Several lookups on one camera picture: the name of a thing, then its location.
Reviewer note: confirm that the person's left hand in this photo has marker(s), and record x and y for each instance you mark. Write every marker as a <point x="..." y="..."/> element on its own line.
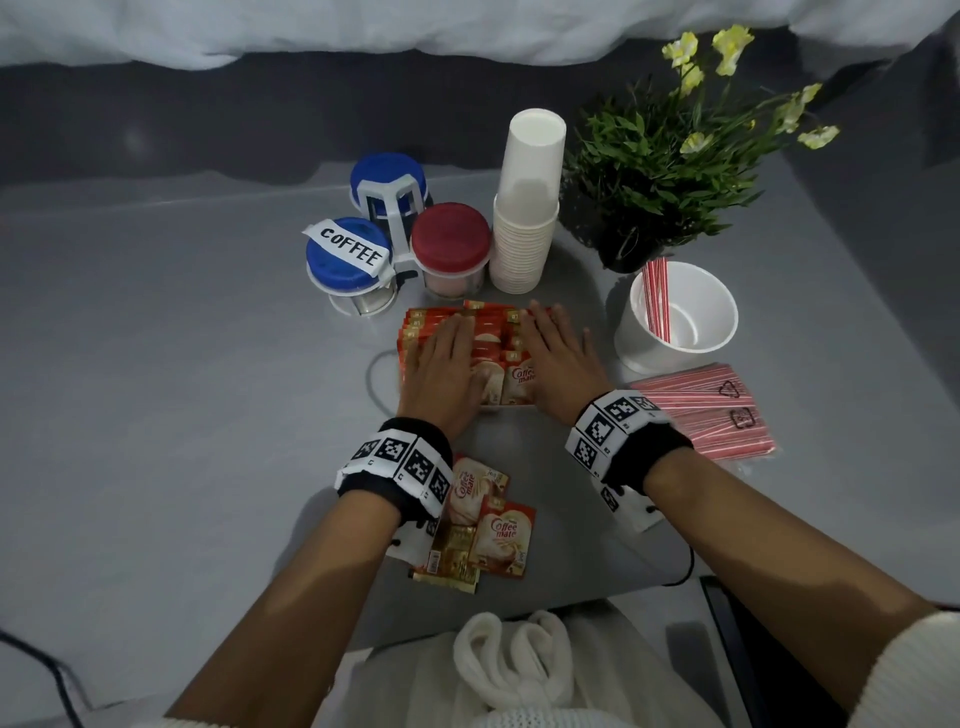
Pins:
<point x="439" y="379"/>

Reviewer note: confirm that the person's right hand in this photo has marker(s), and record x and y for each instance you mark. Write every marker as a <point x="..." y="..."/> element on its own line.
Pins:
<point x="566" y="371"/>

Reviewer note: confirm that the person's right middle finger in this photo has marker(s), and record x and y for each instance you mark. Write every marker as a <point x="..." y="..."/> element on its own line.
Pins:
<point x="556" y="328"/>

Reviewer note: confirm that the person's right thumb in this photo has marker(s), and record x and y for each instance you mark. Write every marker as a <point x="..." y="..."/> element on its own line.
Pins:
<point x="526" y="352"/>

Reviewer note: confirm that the person's left middle finger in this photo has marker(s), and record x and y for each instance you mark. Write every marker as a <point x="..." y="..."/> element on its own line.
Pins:
<point x="448" y="339"/>

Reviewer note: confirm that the person's right little finger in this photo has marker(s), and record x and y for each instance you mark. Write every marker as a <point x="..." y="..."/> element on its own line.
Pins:
<point x="587" y="354"/>

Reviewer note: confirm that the person's left thumb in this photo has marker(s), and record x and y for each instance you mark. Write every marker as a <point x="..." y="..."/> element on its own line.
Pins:
<point x="480" y="388"/>

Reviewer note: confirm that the person's left little finger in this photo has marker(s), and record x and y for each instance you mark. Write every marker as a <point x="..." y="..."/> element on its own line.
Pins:
<point x="415" y="361"/>

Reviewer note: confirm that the person's right forearm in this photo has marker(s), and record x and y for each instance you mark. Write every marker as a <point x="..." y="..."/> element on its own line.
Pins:
<point x="780" y="570"/>

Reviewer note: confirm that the person's left forearm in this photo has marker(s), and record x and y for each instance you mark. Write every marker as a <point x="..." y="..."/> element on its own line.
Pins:
<point x="300" y="607"/>

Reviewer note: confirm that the row of red creamer packets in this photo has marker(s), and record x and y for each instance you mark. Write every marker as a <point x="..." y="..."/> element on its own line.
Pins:
<point x="501" y="360"/>

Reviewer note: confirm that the black wristband with marker tags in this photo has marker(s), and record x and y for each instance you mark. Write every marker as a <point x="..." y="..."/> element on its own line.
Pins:
<point x="401" y="459"/>
<point x="619" y="431"/>

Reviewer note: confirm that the bunch of red striped stirrers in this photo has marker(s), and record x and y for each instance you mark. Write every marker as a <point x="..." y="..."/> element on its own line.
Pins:
<point x="658" y="296"/>

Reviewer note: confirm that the red lid jar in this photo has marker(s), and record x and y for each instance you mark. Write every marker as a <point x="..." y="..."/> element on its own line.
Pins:
<point x="451" y="244"/>

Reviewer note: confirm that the red creamer sachet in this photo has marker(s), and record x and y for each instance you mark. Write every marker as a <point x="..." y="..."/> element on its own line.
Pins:
<point x="474" y="487"/>
<point x="504" y="538"/>

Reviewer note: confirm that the blue lid jar with label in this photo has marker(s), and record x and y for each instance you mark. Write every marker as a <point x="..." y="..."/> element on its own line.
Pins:
<point x="341" y="274"/>

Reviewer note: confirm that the white plastic cup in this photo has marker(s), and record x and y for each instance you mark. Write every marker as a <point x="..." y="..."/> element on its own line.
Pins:
<point x="701" y="322"/>

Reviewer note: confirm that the stack of white paper cups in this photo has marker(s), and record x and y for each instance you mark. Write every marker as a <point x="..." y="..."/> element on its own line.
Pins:
<point x="529" y="210"/>

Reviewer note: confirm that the pack of red striped stirrers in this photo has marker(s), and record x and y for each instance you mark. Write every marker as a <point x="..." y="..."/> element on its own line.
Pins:
<point x="712" y="412"/>

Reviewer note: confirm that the white jar rack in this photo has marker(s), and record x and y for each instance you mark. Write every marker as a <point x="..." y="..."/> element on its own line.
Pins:
<point x="395" y="206"/>

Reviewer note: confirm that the gold coffee sachet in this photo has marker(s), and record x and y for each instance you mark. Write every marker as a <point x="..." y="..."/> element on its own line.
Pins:
<point x="450" y="559"/>

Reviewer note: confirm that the plain blue lid jar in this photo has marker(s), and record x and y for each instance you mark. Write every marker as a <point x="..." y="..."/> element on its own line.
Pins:
<point x="386" y="174"/>

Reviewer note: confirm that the potted plant with yellow flowers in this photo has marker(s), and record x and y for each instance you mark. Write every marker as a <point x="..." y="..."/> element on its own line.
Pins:
<point x="652" y="180"/>

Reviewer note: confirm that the white knitted sweater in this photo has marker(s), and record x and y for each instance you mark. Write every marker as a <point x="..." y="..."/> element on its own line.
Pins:
<point x="540" y="675"/>

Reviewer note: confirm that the white cloth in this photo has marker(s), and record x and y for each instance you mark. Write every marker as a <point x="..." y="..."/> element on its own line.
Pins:
<point x="375" y="26"/>

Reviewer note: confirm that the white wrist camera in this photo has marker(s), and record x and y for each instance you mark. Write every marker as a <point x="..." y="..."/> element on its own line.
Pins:
<point x="628" y="506"/>
<point x="411" y="541"/>

